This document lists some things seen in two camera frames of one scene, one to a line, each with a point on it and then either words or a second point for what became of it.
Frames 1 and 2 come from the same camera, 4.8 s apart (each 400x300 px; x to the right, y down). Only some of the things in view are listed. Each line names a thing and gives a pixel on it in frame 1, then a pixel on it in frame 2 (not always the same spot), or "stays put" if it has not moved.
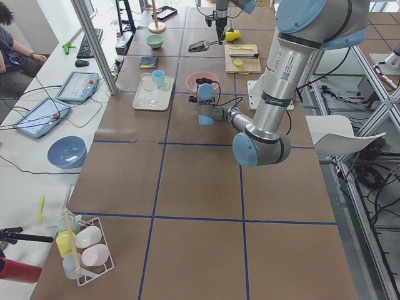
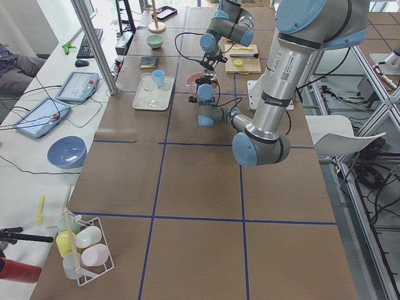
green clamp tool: [66, 47] stays put
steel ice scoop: [201, 45] to [207, 76]
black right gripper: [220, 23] to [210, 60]
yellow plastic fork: [40, 218] stays put
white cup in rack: [88, 236] stays put
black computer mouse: [80, 63] stays put
